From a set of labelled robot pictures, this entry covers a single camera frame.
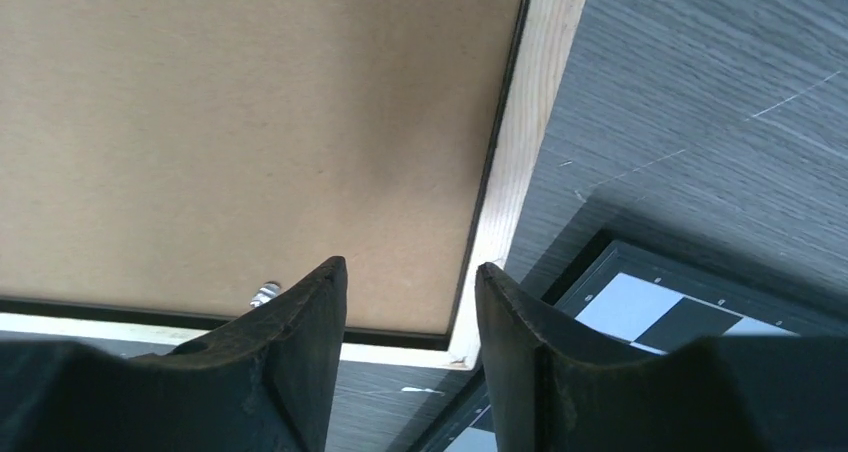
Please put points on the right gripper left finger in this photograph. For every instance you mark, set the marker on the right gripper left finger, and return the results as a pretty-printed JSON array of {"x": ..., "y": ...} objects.
[{"x": 262, "y": 382}]

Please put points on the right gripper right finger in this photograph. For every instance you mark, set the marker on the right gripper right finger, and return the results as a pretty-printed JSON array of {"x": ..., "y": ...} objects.
[{"x": 555, "y": 384}]

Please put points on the black white checkerboard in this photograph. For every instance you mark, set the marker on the black white checkerboard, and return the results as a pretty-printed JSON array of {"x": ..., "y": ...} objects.
[{"x": 655, "y": 303}]

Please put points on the black picture frame with photo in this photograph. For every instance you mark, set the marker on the black picture frame with photo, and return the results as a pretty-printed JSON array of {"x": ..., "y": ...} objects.
[{"x": 171, "y": 155}]

